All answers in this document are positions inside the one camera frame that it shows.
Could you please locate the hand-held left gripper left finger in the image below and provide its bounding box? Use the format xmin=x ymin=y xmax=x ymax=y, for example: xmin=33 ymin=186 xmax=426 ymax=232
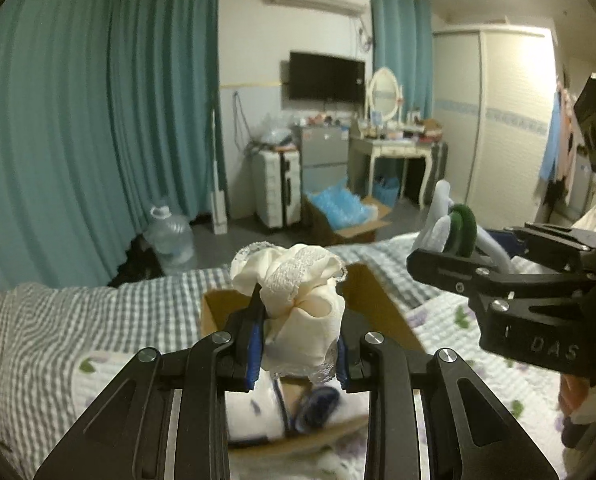
xmin=33 ymin=284 xmax=268 ymax=480

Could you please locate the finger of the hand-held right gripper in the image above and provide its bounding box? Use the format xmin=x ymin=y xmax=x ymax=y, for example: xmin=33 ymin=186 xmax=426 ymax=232
xmin=499 ymin=222 xmax=596 ymax=262
xmin=406 ymin=247 xmax=596 ymax=306

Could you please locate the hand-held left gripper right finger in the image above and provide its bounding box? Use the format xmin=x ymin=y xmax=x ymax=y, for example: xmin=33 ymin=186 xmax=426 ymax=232
xmin=335 ymin=310 xmax=565 ymax=480

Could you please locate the white and green sock bundle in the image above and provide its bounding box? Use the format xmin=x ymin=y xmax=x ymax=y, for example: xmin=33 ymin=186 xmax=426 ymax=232
xmin=417 ymin=180 xmax=520 ymax=273

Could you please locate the cream lace cloth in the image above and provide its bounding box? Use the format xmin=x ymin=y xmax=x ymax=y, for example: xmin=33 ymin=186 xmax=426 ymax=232
xmin=229 ymin=242 xmax=348 ymax=385

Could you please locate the dark blue cloth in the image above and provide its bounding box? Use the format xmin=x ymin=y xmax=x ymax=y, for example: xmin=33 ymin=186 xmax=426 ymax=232
xmin=293 ymin=386 xmax=342 ymax=432

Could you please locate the white folded cloth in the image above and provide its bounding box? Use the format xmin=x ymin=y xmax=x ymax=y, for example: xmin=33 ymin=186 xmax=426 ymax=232
xmin=225 ymin=374 xmax=290 ymax=447

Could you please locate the white floral quilt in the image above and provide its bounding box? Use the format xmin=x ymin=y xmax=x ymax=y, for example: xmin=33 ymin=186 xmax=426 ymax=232
xmin=73 ymin=290 xmax=579 ymax=480

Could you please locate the blue hanging garment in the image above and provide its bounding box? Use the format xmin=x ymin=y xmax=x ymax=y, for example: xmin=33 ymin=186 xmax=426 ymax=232
xmin=539 ymin=91 xmax=565 ymax=182

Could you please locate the blue basket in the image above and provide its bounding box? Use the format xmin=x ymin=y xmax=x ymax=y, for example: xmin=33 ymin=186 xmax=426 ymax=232
xmin=372 ymin=176 xmax=400 ymax=208

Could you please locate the pink hanging garment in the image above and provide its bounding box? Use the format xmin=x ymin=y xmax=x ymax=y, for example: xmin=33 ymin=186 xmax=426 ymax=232
xmin=557 ymin=80 xmax=580 ymax=173

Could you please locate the cardboard box with blue bags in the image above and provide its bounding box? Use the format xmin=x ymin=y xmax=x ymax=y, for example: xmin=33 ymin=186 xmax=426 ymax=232
xmin=303 ymin=177 xmax=394 ymax=247

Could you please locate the clear water jug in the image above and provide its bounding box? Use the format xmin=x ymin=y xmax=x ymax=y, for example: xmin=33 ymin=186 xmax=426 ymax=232
xmin=143 ymin=204 xmax=198 ymax=275

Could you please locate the white dressing table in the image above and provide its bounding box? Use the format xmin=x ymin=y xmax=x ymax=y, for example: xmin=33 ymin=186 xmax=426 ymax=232
xmin=349 ymin=132 xmax=438 ymax=211

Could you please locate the white wardrobe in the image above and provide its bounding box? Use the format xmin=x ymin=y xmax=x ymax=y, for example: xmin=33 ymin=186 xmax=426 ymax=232
xmin=432 ymin=24 xmax=559 ymax=221

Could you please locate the grey checked blanket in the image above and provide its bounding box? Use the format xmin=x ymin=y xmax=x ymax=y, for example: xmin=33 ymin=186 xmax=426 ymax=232
xmin=0 ymin=232 xmax=474 ymax=480

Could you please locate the white suitcase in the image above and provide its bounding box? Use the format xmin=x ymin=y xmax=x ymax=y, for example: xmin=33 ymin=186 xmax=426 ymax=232
xmin=252 ymin=147 xmax=305 ymax=228

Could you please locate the small silver fridge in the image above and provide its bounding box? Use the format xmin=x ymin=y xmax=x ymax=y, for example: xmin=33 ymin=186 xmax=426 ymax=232
xmin=298 ymin=125 xmax=351 ymax=196

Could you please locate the oval vanity mirror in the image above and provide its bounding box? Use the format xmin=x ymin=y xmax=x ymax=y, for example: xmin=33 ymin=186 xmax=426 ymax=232
xmin=365 ymin=66 xmax=405 ymax=123

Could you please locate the clear plastic bag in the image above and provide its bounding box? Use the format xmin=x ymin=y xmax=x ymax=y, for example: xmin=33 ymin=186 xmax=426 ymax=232
xmin=258 ymin=114 xmax=295 ymax=147

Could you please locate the narrow teal curtain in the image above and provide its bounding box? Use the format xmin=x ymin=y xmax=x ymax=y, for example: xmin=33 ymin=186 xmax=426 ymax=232
xmin=369 ymin=0 xmax=434 ymax=126

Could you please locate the wide teal curtain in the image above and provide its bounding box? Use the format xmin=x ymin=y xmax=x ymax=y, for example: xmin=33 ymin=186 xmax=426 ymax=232
xmin=0 ymin=0 xmax=225 ymax=293

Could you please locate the black wall television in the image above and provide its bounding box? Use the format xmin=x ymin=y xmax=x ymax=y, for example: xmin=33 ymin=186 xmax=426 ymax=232
xmin=288 ymin=51 xmax=367 ymax=103

